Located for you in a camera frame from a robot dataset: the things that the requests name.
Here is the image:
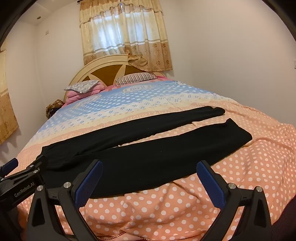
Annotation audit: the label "cream wooden headboard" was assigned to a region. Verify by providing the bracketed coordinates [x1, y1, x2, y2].
[63, 55, 164, 100]

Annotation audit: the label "polka-dot bed sheet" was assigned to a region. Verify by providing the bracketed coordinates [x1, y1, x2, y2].
[17, 77, 296, 241]

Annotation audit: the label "golden patterned side curtain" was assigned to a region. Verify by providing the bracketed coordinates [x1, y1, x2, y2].
[0, 49, 19, 145]

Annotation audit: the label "striped pillow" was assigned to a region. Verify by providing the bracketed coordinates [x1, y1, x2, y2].
[115, 72, 158, 87]

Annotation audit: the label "black pants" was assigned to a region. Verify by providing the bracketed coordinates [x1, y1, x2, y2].
[39, 106, 252, 198]

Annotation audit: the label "beige patterned window curtain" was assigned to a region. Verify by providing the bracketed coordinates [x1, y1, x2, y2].
[79, 0, 173, 72]

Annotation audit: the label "brown patterned bag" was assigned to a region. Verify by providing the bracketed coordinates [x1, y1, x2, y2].
[46, 99, 64, 119]

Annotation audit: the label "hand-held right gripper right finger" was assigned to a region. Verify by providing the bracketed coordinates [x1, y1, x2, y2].
[196, 160, 273, 241]

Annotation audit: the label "dark red cloth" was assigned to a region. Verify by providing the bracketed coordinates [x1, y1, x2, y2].
[270, 202, 296, 241]

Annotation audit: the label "pink blanket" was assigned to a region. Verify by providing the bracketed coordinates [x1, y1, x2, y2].
[66, 82, 108, 103]

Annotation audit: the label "grey floral pillow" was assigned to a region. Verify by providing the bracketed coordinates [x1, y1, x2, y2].
[64, 80, 99, 93]

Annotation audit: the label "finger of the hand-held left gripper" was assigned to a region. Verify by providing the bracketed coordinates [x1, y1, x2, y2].
[24, 155, 48, 175]
[0, 158, 19, 176]

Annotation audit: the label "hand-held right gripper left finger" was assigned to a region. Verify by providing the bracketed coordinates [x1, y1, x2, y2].
[25, 159, 103, 241]

